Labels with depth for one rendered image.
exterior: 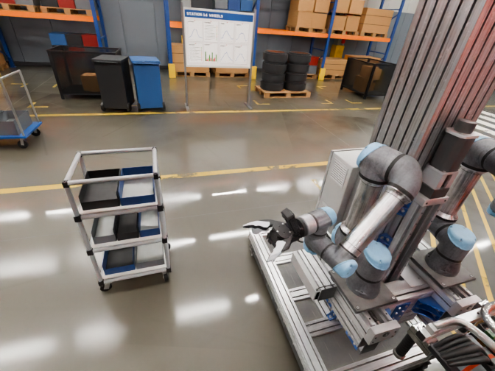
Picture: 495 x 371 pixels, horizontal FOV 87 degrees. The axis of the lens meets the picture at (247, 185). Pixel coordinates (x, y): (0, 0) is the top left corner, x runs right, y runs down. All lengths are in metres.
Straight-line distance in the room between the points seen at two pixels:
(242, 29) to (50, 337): 5.68
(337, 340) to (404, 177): 1.21
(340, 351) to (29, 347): 1.92
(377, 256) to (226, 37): 5.50
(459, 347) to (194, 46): 5.81
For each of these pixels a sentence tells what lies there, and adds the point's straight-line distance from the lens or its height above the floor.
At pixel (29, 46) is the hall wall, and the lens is 11.25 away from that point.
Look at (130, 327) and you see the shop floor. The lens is 2.18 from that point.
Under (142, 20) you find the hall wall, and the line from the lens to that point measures 10.56.
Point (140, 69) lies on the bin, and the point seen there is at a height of 0.82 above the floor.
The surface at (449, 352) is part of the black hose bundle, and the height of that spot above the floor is 1.01.
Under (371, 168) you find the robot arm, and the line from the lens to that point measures 1.08.
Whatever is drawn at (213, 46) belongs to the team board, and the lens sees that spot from 6.12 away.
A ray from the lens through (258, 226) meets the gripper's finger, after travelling 0.89.
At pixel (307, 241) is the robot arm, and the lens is 1.06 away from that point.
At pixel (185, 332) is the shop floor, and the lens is 2.08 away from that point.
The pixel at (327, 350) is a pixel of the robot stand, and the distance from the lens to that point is 1.89.
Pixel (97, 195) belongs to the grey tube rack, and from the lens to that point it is 1.90.
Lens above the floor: 1.83
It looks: 33 degrees down
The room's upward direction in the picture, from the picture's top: 5 degrees clockwise
